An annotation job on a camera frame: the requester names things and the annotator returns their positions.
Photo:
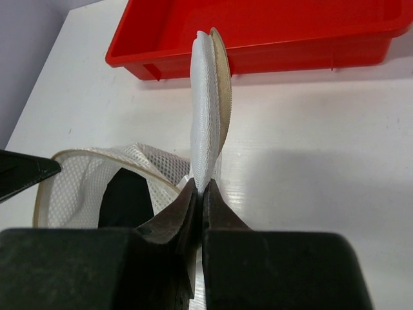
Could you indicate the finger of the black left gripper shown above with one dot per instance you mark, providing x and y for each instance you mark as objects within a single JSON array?
[{"x": 21, "y": 171}]

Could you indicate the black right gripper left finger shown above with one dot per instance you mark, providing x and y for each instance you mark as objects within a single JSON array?
[{"x": 149, "y": 267}]

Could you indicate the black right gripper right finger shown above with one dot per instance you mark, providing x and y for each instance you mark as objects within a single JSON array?
[{"x": 248, "y": 269}]

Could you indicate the black garment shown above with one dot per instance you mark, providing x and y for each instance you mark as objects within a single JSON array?
[{"x": 126, "y": 201}]

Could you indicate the white mesh laundry bag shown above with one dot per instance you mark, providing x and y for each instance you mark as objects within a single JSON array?
[{"x": 72, "y": 198}]

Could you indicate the red plastic tray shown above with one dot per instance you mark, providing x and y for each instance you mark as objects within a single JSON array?
[{"x": 154, "y": 39}]

